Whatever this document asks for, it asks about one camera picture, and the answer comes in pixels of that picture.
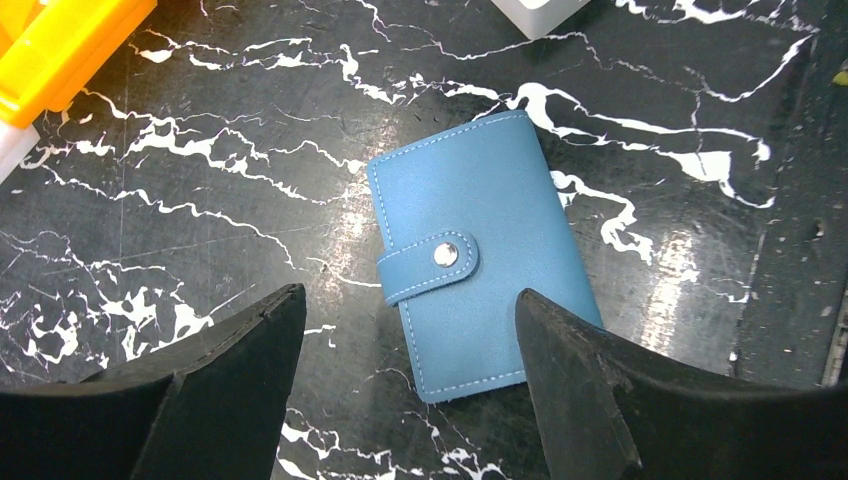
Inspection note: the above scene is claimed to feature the blue leather card holder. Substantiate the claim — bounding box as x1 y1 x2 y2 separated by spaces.
367 110 602 404

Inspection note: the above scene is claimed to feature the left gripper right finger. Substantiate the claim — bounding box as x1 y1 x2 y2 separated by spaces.
515 289 847 479

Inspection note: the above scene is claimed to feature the white storage bin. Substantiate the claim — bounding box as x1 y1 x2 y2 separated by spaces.
0 121 40 183

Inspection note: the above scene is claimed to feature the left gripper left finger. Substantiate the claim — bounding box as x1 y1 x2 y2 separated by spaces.
1 284 307 479

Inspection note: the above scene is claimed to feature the yellow bin middle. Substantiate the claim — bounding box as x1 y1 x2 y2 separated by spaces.
1 0 157 128

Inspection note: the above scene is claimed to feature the white square box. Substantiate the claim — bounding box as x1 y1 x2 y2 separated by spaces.
492 0 588 40

